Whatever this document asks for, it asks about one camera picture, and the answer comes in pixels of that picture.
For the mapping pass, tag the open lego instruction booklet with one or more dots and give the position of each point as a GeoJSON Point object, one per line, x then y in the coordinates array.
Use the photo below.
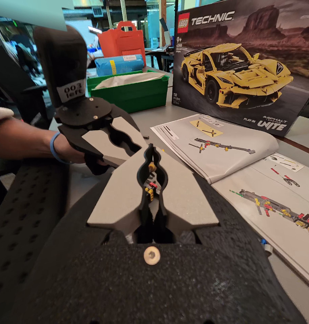
{"type": "Point", "coordinates": [233, 157]}

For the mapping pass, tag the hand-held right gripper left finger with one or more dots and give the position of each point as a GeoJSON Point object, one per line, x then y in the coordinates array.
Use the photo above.
{"type": "Point", "coordinates": [114, 202]}

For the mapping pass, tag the blue wristband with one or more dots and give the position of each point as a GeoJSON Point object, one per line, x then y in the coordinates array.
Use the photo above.
{"type": "Point", "coordinates": [53, 149]}

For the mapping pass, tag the lego box yellow car picture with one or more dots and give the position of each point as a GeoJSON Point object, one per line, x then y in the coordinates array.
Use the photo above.
{"type": "Point", "coordinates": [245, 76]}

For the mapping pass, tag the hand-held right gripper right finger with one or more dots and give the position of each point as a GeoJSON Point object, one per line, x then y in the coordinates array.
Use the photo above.
{"type": "Point", "coordinates": [192, 202]}

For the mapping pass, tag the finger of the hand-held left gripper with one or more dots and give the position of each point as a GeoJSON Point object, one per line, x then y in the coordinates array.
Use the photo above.
{"type": "Point", "coordinates": [130, 131]}
{"type": "Point", "coordinates": [101, 144]}

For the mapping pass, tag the orange felt bag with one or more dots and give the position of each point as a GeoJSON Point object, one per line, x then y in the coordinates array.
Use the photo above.
{"type": "Point", "coordinates": [121, 43]}

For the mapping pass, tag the green plastic bin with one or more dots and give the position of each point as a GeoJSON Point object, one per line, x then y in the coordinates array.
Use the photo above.
{"type": "Point", "coordinates": [134, 96]}

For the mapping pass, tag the white paper bag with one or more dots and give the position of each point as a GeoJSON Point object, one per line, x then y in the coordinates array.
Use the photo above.
{"type": "Point", "coordinates": [124, 79]}

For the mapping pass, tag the black office chair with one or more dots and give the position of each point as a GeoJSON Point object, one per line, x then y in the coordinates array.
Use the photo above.
{"type": "Point", "coordinates": [7, 76]}

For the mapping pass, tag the blue plastic package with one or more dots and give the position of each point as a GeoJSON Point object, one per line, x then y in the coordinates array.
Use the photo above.
{"type": "Point", "coordinates": [119, 64]}

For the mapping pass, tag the person's left hand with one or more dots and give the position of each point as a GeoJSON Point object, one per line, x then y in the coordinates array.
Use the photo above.
{"type": "Point", "coordinates": [71, 154]}

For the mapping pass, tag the yellow lego bush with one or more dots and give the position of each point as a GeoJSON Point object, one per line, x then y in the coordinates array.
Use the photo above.
{"type": "Point", "coordinates": [152, 167]}

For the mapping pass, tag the long grey lego beam assembly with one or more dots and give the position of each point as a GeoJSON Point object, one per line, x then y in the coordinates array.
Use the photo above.
{"type": "Point", "coordinates": [150, 193]}

